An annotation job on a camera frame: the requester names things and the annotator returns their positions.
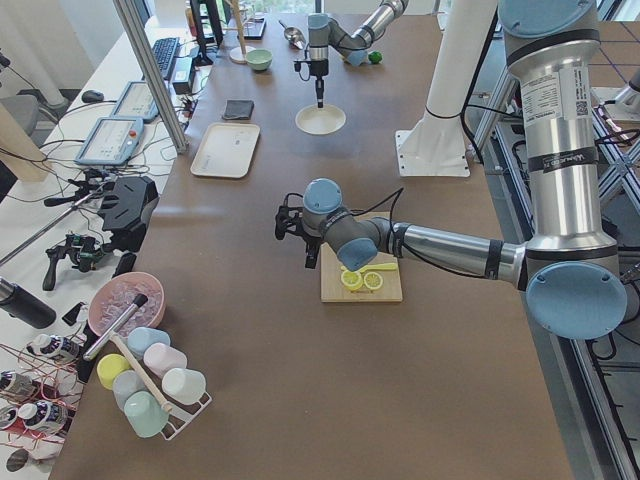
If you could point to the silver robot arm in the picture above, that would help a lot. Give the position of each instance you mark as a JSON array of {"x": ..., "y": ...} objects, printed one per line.
[
  {"x": 324, "y": 32},
  {"x": 568, "y": 270}
]

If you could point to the teach pendant near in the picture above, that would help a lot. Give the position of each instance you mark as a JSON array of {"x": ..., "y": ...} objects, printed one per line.
[{"x": 111, "y": 142}]

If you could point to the yellow plastic cup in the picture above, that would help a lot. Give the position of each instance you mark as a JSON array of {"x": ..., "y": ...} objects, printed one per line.
[{"x": 109, "y": 367}]

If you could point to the blue plastic cup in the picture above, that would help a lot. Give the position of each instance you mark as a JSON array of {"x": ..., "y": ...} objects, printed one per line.
[{"x": 141, "y": 338}]

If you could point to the green lime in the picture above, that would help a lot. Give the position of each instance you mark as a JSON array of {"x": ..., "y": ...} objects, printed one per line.
[{"x": 375, "y": 57}]

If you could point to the grey plastic cup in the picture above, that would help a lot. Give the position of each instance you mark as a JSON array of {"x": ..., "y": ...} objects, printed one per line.
[{"x": 125, "y": 385}]

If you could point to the aluminium frame post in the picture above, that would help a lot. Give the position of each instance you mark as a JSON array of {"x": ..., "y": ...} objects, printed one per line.
[{"x": 136, "y": 34}]

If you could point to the teach pendant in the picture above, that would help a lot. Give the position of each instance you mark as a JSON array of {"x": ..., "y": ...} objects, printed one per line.
[
  {"x": 136, "y": 100},
  {"x": 111, "y": 142}
]

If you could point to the lemon half right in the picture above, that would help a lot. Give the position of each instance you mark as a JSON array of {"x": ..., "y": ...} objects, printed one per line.
[{"x": 372, "y": 280}]

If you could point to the yellow plastic knife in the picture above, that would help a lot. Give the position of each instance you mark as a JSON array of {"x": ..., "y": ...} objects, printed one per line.
[{"x": 388, "y": 266}]

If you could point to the metal scoop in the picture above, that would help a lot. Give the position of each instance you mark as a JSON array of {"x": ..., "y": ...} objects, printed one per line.
[{"x": 293, "y": 35}]

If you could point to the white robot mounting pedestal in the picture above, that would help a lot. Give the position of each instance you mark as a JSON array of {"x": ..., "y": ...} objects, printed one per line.
[{"x": 436, "y": 145}]

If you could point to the wooden stand with base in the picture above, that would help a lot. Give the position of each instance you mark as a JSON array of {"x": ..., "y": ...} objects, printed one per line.
[{"x": 238, "y": 54}]

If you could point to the black monitor stand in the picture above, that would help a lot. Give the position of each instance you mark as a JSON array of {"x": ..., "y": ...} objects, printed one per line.
[{"x": 208, "y": 30}]

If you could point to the lemon half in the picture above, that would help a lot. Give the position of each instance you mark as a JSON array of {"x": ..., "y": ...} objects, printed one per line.
[
  {"x": 352, "y": 280},
  {"x": 372, "y": 280}
]

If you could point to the white wire cup rack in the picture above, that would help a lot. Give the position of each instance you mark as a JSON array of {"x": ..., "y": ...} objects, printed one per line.
[{"x": 181, "y": 416}]

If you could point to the mint green plastic cup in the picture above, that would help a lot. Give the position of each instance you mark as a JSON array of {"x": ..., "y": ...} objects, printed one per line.
[{"x": 145, "y": 414}]

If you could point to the black computer mouse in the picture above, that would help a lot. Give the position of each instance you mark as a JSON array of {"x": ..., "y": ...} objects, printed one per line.
[{"x": 92, "y": 96}]

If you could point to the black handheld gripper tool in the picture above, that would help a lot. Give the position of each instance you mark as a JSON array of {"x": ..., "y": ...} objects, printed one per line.
[{"x": 84, "y": 251}]

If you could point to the black keyboard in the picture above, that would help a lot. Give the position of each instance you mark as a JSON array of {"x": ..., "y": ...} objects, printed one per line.
[{"x": 165, "y": 51}]

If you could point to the pink bowl with ice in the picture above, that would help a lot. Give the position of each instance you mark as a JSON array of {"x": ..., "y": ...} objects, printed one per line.
[{"x": 118, "y": 294}]

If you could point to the mint green bowl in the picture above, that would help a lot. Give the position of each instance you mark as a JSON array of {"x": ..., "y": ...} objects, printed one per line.
[{"x": 259, "y": 59}]

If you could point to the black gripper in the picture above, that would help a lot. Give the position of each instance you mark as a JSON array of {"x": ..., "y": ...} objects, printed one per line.
[
  {"x": 318, "y": 70},
  {"x": 311, "y": 243}
]

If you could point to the pink plastic cup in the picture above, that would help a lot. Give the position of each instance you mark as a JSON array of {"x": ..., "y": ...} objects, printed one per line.
[{"x": 159, "y": 358}]

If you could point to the cream rectangular tray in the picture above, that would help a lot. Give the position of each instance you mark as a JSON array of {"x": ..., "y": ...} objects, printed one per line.
[{"x": 226, "y": 150}]

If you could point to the lemon half left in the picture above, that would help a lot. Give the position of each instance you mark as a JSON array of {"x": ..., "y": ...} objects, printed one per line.
[{"x": 352, "y": 280}]

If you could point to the steel bar spoon tool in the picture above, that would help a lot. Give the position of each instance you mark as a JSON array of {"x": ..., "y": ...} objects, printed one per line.
[{"x": 139, "y": 301}]

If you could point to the bamboo cutting board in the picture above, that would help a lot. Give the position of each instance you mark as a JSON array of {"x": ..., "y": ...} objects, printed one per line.
[{"x": 332, "y": 290}]

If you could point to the grey folded cloth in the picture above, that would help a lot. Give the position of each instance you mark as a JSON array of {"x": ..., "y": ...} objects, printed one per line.
[{"x": 236, "y": 109}]

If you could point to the black headset device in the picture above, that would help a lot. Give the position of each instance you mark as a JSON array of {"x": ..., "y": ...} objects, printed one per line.
[{"x": 126, "y": 209}]

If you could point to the cream round plate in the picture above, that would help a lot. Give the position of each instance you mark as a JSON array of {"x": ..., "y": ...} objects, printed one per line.
[{"x": 320, "y": 121}]

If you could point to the teach pendant far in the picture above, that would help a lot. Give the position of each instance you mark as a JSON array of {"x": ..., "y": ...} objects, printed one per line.
[{"x": 136, "y": 100}]

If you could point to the white plastic cup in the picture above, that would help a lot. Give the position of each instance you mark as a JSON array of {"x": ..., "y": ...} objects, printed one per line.
[{"x": 186, "y": 386}]

